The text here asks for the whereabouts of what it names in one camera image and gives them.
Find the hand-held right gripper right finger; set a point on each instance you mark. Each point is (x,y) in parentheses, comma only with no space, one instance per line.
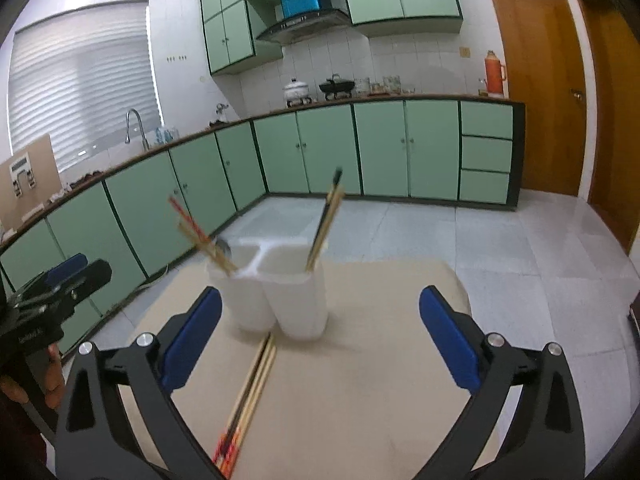
(447,340)

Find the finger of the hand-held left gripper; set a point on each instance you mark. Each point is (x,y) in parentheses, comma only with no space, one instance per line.
(92,280)
(67,267)

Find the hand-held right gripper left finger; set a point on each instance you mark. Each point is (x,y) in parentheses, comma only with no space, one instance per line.
(192,340)

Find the dark red printed chopstick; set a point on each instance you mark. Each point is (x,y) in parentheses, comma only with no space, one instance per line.
(249,395)
(244,395)

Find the red printed bamboo chopstick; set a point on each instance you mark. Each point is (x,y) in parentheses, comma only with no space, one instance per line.
(187,217)
(254,395)
(200,243)

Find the plain bamboo chopstick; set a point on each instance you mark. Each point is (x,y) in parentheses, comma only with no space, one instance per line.
(259,395)
(334,198)

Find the white plastic utensil holder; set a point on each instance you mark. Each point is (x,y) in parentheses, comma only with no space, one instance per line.
(295,310)

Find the dark wooden chopstick metal end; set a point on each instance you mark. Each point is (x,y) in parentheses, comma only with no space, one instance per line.
(325,215)

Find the person's left forearm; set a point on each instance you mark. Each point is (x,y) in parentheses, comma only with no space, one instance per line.
(20,440)

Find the person's left hand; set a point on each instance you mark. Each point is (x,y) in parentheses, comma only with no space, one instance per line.
(54,375)

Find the white cloth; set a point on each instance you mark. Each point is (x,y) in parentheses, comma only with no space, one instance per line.
(59,194)

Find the dark cloth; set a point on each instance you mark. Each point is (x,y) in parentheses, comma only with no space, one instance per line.
(86,180)

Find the cardboard board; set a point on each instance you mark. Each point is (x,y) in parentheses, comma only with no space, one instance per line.
(42,160)

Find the metal kitchen faucet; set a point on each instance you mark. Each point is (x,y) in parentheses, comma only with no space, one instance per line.
(145,137)

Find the clear plastic bottles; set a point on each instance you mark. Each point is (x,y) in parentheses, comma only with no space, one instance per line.
(167,134)

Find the white window blinds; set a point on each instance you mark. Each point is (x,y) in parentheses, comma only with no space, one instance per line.
(75,85)

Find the green lower kitchen cabinets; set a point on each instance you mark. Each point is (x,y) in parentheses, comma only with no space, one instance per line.
(385,150)

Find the metal kettle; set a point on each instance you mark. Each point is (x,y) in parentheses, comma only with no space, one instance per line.
(222,112)

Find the small glass bottle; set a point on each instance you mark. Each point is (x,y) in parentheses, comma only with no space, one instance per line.
(482,87)

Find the glass jar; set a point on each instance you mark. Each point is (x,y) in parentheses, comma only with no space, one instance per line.
(391,85)
(363,87)

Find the wooden door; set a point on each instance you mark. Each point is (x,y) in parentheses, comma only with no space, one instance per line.
(615,135)
(535,85)

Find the white cooking pot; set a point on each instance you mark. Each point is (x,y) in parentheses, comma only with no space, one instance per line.
(296,92)

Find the red thermos flask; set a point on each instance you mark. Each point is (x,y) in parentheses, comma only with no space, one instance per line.
(494,75)

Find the gas stove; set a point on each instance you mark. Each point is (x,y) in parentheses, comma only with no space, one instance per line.
(332,96)

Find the black wok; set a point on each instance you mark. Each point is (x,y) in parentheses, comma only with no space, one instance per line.
(336,86)

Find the range hood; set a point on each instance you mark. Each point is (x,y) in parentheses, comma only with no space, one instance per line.
(300,27)

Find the wall sockets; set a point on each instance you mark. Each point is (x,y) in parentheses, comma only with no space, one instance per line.
(178,58)

